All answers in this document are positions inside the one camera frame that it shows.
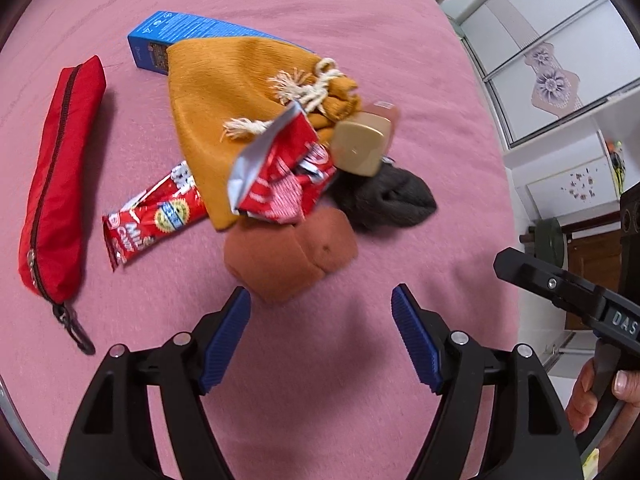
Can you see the gold-capped cosmetic bottle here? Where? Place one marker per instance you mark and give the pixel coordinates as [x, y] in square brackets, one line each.
[357, 142]

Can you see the dark grey sock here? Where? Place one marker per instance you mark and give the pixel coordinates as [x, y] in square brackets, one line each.
[395, 200]

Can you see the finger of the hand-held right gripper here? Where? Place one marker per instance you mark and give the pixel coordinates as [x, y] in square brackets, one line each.
[530, 272]

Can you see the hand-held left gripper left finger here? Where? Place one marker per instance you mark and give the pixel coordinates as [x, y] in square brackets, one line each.
[227, 340]

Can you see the blue cardboard box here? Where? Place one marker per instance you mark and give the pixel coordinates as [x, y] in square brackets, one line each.
[170, 30]

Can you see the red pencil case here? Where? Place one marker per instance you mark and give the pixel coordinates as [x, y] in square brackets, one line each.
[55, 170]

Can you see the brown wooden door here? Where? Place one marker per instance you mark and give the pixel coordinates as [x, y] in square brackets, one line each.
[592, 270]

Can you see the dark green round object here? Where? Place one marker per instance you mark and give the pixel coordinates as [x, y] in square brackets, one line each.
[547, 240]

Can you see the red snack bag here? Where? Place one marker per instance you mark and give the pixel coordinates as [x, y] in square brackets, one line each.
[280, 180]

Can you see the person's right hand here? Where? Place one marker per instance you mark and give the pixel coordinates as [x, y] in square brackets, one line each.
[580, 405]

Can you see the white floral sliding wardrobe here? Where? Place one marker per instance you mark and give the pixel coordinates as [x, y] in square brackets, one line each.
[550, 20]

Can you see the brown knitted cloth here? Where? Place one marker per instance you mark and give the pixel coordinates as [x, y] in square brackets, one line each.
[280, 260]

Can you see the white cabinet with flower decal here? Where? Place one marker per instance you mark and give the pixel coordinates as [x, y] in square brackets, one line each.
[575, 175]

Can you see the red candy bar wrapper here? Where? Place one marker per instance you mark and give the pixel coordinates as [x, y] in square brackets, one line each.
[150, 220]

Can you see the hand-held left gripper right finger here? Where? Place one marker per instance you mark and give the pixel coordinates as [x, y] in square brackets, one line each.
[415, 340]

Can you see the colourful toy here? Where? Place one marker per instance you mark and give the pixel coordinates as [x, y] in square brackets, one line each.
[616, 165]

